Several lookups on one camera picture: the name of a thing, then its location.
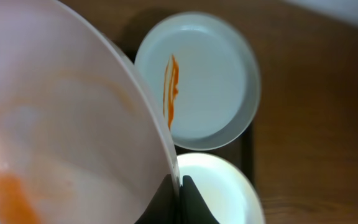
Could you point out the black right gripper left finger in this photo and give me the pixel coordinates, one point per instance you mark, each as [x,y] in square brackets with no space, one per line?
[162,208]

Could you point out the pink plate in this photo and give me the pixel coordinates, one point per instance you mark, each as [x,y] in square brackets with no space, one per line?
[81,138]

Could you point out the white plate with sauce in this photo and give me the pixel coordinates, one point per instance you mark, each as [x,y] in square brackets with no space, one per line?
[204,77]

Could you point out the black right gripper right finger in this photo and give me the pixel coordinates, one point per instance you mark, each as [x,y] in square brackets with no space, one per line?
[193,208]

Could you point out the cream white plate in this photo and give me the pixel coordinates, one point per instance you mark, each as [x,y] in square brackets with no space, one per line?
[227,192]

